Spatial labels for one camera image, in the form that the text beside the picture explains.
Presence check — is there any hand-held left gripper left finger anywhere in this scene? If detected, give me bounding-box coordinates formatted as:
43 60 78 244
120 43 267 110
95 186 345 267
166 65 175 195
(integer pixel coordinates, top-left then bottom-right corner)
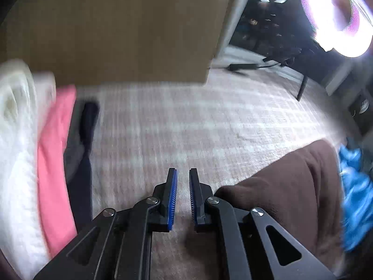
33 168 178 280

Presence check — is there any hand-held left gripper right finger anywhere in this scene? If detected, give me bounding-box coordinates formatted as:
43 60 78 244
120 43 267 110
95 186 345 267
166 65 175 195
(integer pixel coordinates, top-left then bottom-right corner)
188 168 336 280

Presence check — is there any brown garment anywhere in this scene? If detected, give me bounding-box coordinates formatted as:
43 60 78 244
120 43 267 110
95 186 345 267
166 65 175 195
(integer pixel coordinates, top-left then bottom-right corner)
214 139 347 269

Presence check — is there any stack of folded clothes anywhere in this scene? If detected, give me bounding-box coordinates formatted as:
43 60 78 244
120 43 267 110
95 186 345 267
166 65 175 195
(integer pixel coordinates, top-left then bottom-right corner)
0 59 58 280

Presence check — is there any plaid rug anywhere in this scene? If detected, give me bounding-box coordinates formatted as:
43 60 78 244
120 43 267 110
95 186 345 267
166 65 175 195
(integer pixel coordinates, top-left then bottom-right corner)
55 66 362 280

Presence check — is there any black garment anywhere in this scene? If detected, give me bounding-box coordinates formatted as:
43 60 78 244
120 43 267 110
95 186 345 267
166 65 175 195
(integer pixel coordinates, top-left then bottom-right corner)
67 101 100 231

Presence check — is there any grey garment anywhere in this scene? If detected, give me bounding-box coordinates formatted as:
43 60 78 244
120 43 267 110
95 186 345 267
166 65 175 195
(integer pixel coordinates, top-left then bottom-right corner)
62 101 88 179

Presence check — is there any pink garment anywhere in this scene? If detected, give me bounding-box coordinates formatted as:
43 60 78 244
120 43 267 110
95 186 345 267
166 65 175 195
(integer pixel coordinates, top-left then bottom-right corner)
37 86 79 259

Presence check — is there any black tripod stand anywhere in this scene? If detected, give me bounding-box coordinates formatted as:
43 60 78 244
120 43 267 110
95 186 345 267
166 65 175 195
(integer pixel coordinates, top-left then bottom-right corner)
295 39 328 102

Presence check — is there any blue cloth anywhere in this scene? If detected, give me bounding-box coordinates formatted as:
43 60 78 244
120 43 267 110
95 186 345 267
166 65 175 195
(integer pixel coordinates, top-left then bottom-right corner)
337 145 373 254

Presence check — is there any light wooden board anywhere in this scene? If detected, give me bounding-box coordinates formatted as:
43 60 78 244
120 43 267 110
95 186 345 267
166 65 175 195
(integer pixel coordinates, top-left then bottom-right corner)
0 0 237 87

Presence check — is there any ring light cable with remote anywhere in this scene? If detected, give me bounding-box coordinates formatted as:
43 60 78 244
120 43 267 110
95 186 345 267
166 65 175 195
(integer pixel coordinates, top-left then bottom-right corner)
228 59 284 72

